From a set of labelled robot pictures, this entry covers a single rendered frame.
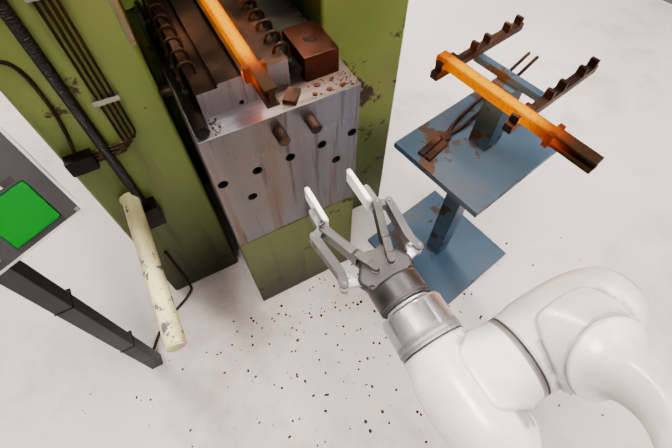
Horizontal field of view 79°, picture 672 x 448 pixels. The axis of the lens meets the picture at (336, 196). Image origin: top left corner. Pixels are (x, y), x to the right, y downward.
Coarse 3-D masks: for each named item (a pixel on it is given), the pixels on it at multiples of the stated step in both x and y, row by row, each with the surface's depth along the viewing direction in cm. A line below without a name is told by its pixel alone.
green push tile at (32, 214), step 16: (16, 192) 61; (32, 192) 62; (0, 208) 60; (16, 208) 61; (32, 208) 62; (48, 208) 64; (0, 224) 60; (16, 224) 61; (32, 224) 63; (48, 224) 64; (16, 240) 62
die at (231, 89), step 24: (168, 0) 99; (192, 0) 97; (240, 0) 97; (192, 24) 92; (240, 24) 91; (192, 48) 89; (216, 48) 87; (264, 48) 87; (192, 72) 84; (216, 72) 83; (240, 72) 81; (288, 72) 87; (216, 96) 83; (240, 96) 86
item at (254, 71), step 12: (204, 0) 94; (216, 0) 94; (216, 12) 91; (216, 24) 91; (228, 24) 89; (228, 36) 86; (240, 36) 86; (240, 48) 84; (240, 60) 83; (252, 60) 82; (252, 72) 78; (264, 72) 78; (252, 84) 83; (264, 84) 76; (264, 96) 80
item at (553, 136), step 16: (448, 64) 92; (464, 64) 92; (464, 80) 91; (480, 80) 89; (496, 96) 86; (512, 96) 86; (512, 112) 85; (528, 112) 83; (528, 128) 84; (544, 128) 81; (560, 128) 80; (544, 144) 81; (560, 144) 80; (576, 144) 78; (576, 160) 79; (592, 160) 76
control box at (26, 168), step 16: (0, 128) 59; (0, 144) 59; (16, 144) 61; (0, 160) 60; (16, 160) 61; (32, 160) 62; (0, 176) 60; (16, 176) 61; (32, 176) 62; (48, 176) 64; (0, 192) 60; (48, 192) 64; (64, 192) 66; (64, 208) 66; (80, 208) 68; (64, 224) 66; (0, 240) 61; (32, 240) 64; (0, 256) 61; (16, 256) 63; (0, 272) 62
